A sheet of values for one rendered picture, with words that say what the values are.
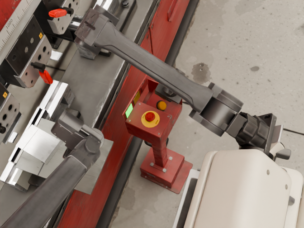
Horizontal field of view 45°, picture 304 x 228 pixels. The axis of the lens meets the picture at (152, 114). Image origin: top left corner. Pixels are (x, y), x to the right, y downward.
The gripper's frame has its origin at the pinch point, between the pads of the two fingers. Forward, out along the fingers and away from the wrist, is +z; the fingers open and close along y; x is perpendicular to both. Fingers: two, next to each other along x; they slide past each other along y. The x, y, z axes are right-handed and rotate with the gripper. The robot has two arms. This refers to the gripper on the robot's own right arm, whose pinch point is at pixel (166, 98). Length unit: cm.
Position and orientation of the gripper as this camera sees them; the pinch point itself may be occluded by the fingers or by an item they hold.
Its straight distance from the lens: 144.0
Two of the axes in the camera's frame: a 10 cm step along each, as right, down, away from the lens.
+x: -4.6, 8.2, -3.5
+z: -1.5, 3.1, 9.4
